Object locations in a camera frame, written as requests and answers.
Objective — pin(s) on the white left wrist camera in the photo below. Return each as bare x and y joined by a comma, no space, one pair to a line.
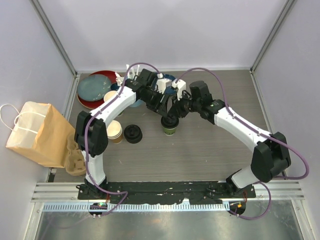
163,85

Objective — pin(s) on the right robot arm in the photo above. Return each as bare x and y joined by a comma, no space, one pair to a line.
270,157

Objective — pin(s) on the green paper cup stack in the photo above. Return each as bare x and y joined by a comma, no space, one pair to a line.
110,96

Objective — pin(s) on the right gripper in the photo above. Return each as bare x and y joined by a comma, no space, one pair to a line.
176,108

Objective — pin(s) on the cardboard cup carrier stack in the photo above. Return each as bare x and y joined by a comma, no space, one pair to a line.
74,163

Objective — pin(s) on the light blue straw holder cup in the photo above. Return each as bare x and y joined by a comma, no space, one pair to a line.
136,104

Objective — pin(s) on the brown paper bag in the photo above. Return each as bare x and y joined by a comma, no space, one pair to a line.
40,133

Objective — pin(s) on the grey-blue round plate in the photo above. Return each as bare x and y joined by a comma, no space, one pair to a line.
94,87

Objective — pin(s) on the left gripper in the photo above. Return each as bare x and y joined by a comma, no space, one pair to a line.
160,107

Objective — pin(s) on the brown paper cup stack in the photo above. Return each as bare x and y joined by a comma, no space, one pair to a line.
115,132

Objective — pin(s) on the black lid stack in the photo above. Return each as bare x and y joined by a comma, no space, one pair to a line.
133,134

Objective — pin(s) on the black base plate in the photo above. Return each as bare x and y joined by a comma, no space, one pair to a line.
165,192

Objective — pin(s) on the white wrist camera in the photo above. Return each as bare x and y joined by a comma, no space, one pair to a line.
163,85
179,86

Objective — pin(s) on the dark blue leaf-shaped plate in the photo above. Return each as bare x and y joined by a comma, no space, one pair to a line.
169,76

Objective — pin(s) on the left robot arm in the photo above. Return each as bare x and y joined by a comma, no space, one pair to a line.
91,127

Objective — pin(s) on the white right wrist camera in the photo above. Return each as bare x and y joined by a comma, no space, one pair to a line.
179,86

